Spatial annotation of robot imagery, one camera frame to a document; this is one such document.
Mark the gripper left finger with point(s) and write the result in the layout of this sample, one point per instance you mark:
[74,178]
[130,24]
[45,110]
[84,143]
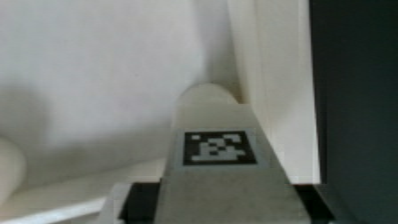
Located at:
[130,204]

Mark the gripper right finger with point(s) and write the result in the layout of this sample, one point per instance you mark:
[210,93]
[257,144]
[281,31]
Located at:
[317,208]

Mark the white square tabletop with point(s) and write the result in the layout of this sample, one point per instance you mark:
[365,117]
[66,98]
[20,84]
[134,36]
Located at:
[102,58]

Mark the white table leg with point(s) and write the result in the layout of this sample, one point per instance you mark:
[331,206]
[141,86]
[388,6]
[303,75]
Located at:
[225,183]

